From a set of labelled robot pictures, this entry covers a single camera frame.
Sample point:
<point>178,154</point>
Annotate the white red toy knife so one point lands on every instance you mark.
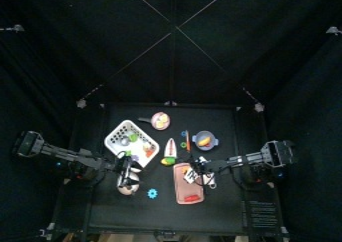
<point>170,147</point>

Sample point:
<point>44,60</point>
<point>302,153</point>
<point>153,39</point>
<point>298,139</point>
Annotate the black panel white text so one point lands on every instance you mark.
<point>262,216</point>

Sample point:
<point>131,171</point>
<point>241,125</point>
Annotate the beige round toy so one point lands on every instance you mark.
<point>129,192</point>

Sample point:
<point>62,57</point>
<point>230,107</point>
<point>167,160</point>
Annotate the yellow orange toy food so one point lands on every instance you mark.
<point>205,141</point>

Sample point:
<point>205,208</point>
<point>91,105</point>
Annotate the large blue gear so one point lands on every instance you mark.
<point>153,193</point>

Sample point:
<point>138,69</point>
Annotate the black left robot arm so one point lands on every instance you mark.
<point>67,154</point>

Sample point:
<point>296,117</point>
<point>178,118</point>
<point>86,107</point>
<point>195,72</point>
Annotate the blue toy pot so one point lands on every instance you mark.
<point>197,145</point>

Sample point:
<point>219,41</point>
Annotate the yellow green toy fruit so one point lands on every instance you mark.
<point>169,161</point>

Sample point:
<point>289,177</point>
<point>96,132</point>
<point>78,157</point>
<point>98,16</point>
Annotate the small purple gear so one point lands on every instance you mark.
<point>135,158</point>

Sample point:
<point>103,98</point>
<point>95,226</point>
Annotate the white patterned toy piece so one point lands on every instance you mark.
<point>191,177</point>

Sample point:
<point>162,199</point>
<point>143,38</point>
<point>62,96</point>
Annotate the orange toy carrot stick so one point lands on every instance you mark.
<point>187,142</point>

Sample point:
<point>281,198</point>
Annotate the red toy piece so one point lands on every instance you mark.
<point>193,198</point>

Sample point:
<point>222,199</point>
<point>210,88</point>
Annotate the yellow gear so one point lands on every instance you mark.
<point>185,170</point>

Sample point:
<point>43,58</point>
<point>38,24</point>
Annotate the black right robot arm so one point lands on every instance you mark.
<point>262,157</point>

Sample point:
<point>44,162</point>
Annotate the small green toy piece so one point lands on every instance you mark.
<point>129,153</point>

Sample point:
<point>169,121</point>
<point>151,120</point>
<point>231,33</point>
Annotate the silver frame bracket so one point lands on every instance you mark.
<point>82,103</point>
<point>333,30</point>
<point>258,107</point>
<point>170,103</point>
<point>16,28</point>

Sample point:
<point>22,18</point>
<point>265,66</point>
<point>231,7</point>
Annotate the small green gear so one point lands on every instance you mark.
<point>183,145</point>

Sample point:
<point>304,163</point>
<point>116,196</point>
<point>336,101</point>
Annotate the pink plastic tray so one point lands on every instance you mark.
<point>187,189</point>

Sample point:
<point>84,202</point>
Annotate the small blue gear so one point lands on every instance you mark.
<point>183,133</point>

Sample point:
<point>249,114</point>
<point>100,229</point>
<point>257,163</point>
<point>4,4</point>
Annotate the pink frying pan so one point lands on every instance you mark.
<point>155,122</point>

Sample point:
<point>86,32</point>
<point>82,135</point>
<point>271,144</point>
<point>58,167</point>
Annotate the white perforated basket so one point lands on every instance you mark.
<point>116,137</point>

